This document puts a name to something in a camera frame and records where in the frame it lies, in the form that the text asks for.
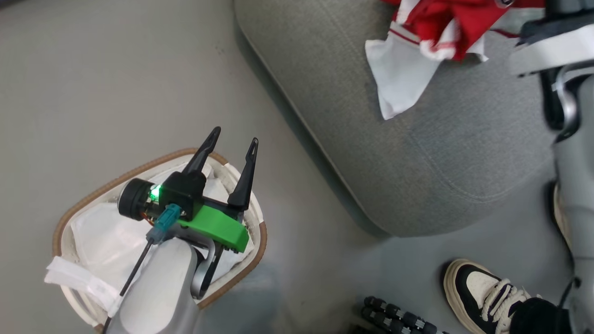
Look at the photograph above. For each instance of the grey fabric sofa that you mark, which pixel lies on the grey fabric sofa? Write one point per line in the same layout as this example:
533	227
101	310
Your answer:
371	153

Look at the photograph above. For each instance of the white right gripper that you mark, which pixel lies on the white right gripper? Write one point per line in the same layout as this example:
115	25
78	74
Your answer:
561	41

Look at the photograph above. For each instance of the red and white jersey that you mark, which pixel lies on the red and white jersey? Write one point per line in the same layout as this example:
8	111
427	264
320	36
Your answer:
445	18

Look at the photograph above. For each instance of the white cloth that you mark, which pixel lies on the white cloth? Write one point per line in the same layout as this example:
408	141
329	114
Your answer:
106	236

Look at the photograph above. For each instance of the black and cream sneaker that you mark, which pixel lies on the black and cream sneaker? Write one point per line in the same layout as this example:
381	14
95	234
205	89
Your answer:
559	213
468	292

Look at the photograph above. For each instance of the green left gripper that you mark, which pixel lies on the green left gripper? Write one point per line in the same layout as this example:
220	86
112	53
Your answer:
218	227

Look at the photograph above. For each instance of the black trouser leg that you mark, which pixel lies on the black trouser leg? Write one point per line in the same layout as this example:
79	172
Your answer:
538	317

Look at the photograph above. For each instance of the white basket with brown rim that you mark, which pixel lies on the white basket with brown rim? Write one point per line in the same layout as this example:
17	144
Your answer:
116	176

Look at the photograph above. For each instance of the black ribbed rod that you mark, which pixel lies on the black ribbed rod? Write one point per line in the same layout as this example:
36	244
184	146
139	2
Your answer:
403	317
376	320

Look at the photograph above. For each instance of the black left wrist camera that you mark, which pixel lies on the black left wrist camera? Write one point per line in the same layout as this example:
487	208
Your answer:
181	192

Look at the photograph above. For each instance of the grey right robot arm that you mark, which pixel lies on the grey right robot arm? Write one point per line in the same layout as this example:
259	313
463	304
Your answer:
580	185

